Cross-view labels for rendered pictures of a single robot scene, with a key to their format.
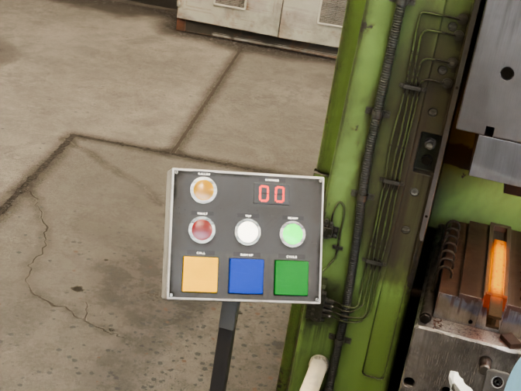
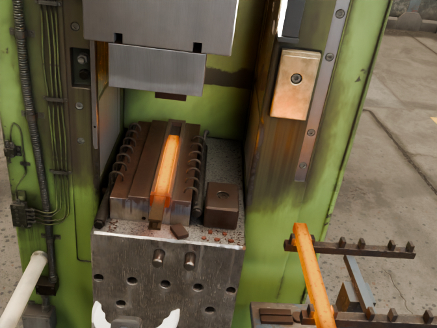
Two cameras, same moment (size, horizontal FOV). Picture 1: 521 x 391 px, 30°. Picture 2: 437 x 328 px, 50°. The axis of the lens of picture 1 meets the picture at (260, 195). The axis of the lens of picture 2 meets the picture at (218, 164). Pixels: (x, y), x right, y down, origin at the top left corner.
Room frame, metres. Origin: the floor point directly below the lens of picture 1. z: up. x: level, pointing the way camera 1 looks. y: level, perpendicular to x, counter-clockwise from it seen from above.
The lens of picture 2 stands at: (0.99, -0.46, 1.68)
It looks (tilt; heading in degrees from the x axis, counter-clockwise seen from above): 31 degrees down; 346
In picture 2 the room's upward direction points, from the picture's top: 8 degrees clockwise
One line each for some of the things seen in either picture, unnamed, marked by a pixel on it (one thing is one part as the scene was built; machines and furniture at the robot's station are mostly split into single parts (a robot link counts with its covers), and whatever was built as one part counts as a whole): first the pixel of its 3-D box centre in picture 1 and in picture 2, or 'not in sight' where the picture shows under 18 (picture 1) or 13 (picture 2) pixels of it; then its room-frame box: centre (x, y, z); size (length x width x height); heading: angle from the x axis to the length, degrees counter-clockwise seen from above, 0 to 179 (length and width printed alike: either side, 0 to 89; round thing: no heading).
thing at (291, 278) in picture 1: (291, 278); not in sight; (1.86, -0.09, 1.01); 0.07 x 0.05 x 0.07; 104
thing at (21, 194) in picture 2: (319, 305); (23, 213); (2.12, -0.19, 0.80); 0.06 x 0.03 x 0.14; 79
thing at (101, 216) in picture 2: (433, 279); (115, 179); (2.10, -0.45, 0.93); 0.40 x 0.03 x 0.03; 169
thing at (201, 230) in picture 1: (201, 230); not in sight; (1.85, 0.11, 1.09); 0.05 x 0.03 x 0.04; 79
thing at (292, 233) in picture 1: (292, 233); not in sight; (1.90, -0.08, 1.09); 0.05 x 0.03 x 0.04; 79
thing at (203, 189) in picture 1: (203, 190); not in sight; (1.89, 0.12, 1.16); 0.05 x 0.03 x 0.04; 79
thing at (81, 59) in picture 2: (428, 152); (82, 67); (2.12, -0.37, 1.24); 0.03 x 0.03 x 0.07; 79
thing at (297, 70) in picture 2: not in sight; (294, 85); (2.00, -0.87, 1.27); 0.09 x 0.02 x 0.17; 79
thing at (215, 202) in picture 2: not in sight; (221, 205); (1.96, -0.72, 0.95); 0.12 x 0.08 x 0.06; 169
